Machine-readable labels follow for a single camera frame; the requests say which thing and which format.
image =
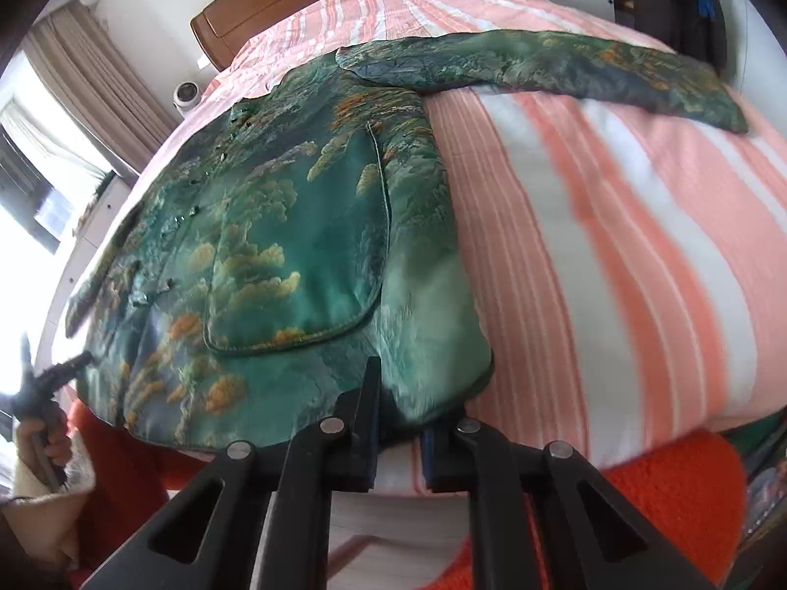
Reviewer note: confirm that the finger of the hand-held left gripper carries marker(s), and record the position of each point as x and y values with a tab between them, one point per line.
71	365
26	356

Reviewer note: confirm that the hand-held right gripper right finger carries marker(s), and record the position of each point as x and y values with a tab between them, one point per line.
428	458

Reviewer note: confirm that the person's left hand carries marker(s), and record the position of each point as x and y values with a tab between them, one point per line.
58	442

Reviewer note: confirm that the green patterned silk jacket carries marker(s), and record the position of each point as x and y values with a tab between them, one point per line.
295	246

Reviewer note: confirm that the person's left forearm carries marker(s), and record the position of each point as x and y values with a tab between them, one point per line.
43	516

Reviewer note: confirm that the wooden headboard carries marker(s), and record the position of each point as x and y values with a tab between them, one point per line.
246	18

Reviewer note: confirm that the beige curtain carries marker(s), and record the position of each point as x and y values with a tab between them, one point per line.
92	86

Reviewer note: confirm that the dark patterned cloth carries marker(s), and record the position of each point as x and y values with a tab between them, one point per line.
762	485

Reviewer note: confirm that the window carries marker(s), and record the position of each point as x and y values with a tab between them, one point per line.
37	153

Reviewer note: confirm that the white window counter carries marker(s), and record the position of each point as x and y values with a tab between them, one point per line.
86	239

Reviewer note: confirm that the pink striped bed sheet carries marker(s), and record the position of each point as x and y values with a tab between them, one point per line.
615	258

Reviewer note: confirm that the dark hanging coat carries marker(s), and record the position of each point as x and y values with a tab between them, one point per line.
658	6

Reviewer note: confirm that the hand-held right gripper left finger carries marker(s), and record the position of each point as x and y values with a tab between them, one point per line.
369	442

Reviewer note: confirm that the small white round device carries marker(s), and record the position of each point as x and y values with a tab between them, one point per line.
186	95

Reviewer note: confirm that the person's orange fleece clothing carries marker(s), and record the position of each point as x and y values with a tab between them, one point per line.
664	491

